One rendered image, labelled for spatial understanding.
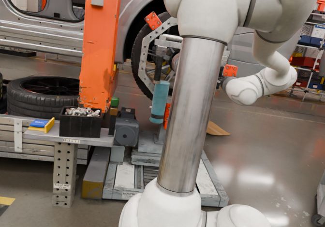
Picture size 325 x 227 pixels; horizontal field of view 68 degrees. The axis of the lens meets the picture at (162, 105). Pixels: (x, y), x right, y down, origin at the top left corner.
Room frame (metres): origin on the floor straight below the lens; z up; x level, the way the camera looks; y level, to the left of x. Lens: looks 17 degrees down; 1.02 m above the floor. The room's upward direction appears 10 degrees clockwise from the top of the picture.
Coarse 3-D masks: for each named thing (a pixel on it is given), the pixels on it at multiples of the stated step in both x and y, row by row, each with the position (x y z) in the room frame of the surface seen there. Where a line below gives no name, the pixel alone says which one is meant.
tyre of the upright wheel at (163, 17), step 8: (160, 16) 1.60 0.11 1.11; (168, 16) 1.61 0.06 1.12; (168, 24) 1.61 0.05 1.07; (144, 32) 1.59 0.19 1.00; (136, 40) 1.58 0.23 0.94; (136, 48) 1.58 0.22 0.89; (136, 56) 1.58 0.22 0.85; (136, 64) 1.58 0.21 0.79; (136, 72) 1.58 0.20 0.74; (136, 80) 1.59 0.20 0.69; (144, 88) 1.59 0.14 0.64; (152, 96) 1.60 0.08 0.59
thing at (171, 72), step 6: (174, 24) 1.61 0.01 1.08; (150, 42) 1.60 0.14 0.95; (144, 54) 1.59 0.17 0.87; (150, 54) 1.62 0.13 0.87; (174, 54) 1.68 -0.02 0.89; (168, 60) 1.63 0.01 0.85; (162, 66) 1.63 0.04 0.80; (168, 66) 1.63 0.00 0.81; (150, 72) 1.62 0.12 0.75; (174, 72) 1.64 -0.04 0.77; (150, 78) 1.73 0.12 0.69; (168, 78) 1.65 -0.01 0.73
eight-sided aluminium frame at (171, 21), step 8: (152, 32) 1.51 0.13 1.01; (160, 32) 1.52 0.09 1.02; (144, 40) 1.50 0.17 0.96; (144, 48) 1.51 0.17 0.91; (144, 56) 1.51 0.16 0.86; (144, 64) 1.51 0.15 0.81; (144, 72) 1.51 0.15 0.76; (144, 80) 1.51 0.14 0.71; (152, 88) 1.52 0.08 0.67; (168, 96) 1.58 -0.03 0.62
